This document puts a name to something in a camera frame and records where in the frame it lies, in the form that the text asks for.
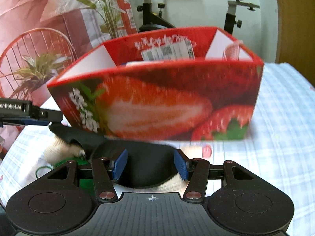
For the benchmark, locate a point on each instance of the red strawberry cardboard box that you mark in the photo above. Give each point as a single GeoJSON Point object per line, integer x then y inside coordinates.
{"type": "Point", "coordinates": [112, 91]}

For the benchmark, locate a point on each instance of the white shipping label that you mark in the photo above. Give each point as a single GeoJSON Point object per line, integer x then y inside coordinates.
{"type": "Point", "coordinates": [174, 51]}

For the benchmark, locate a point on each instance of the small spiky potted plant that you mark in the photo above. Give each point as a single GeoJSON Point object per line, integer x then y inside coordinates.
{"type": "Point", "coordinates": [37, 72]}

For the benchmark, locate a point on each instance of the red wire chair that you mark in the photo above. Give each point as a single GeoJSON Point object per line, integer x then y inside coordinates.
{"type": "Point", "coordinates": [32, 43]}

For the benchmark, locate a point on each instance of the tall green potted plant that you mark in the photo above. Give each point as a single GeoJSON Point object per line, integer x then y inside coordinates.
{"type": "Point", "coordinates": [110, 14]}

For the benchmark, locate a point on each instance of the green item under plush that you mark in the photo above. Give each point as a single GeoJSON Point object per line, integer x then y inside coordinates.
{"type": "Point", "coordinates": [84, 178]}

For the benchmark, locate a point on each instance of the wooden door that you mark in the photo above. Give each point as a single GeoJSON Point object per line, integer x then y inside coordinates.
{"type": "Point", "coordinates": [296, 35]}

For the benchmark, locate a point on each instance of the black exercise bike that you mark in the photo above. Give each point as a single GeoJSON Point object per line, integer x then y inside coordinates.
{"type": "Point", "coordinates": [161, 14]}

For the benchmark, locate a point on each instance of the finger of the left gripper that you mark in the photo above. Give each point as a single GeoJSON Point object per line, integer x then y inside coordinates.
{"type": "Point", "coordinates": [24, 122]}
{"type": "Point", "coordinates": [46, 115]}

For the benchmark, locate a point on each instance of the blue plaid strawberry tablecloth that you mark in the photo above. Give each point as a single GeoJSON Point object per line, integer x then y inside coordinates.
{"type": "Point", "coordinates": [278, 146]}

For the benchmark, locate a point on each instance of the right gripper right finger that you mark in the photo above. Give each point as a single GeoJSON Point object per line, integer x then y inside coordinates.
{"type": "Point", "coordinates": [196, 172]}

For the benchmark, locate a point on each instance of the cream knitted item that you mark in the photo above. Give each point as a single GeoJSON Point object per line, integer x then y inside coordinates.
{"type": "Point", "coordinates": [232, 51]}

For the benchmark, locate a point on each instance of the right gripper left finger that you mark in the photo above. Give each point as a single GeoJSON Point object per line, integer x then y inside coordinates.
{"type": "Point", "coordinates": [106, 170]}

